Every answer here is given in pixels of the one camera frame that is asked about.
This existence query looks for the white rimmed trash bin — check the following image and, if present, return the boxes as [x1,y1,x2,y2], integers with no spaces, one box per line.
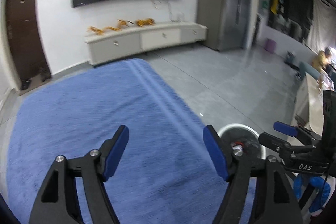
[218,123,266,160]

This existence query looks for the right blue white gloved hand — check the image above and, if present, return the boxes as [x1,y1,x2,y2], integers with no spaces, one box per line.
[292,173,332,217]

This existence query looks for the beige marble side table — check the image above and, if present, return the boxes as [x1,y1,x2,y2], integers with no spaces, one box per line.
[291,74,324,135]

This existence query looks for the person in yellow top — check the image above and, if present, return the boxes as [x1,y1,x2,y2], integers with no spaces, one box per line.
[311,47,332,73]

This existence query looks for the purple small bin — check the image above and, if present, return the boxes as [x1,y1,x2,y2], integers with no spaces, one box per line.
[264,38,277,54]

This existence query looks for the blue towel table cover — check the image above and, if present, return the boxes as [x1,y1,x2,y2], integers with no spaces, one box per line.
[6,59,227,223]

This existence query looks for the dark shoes by door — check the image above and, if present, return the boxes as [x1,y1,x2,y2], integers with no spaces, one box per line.
[21,67,51,91]

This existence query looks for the white grey TV cabinet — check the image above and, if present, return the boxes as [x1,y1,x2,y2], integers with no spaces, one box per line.
[84,22,208,66]

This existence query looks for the dark brown entrance door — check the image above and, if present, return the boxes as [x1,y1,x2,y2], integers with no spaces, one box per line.
[5,0,51,81]

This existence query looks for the grey double door refrigerator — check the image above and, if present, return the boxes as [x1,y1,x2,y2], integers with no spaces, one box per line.
[197,0,251,52]

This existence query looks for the golden dragon ornament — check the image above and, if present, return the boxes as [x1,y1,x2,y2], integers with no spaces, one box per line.
[87,18,155,35]

